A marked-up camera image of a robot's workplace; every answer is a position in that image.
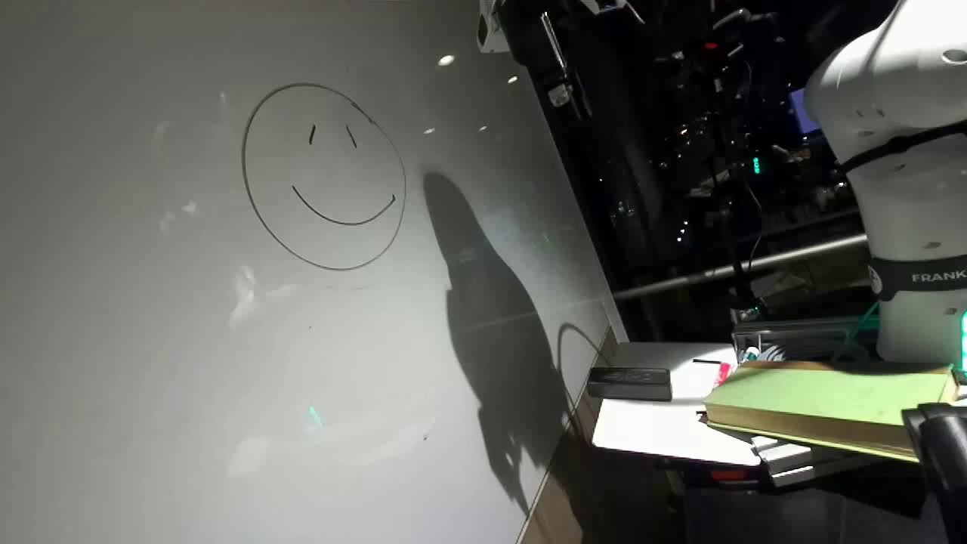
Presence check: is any black felt whiteboard eraser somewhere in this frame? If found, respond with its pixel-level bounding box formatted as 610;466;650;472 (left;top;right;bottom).
586;367;674;404

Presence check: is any white side table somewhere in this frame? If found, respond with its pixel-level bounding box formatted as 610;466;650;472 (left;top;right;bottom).
586;340;767;472

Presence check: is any metal handrail bar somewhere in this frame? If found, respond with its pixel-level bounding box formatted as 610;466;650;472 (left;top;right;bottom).
610;233;872;302

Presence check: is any grey flat box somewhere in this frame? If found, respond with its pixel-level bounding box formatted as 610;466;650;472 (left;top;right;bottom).
730;314;872;358

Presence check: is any small blue screen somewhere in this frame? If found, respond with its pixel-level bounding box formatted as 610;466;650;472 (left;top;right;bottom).
785;87;823;140

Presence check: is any green hardcover book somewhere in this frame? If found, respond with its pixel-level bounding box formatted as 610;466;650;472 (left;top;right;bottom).
702;360;962;466

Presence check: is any black rounded object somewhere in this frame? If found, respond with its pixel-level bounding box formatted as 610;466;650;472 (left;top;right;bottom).
901;400;967;544

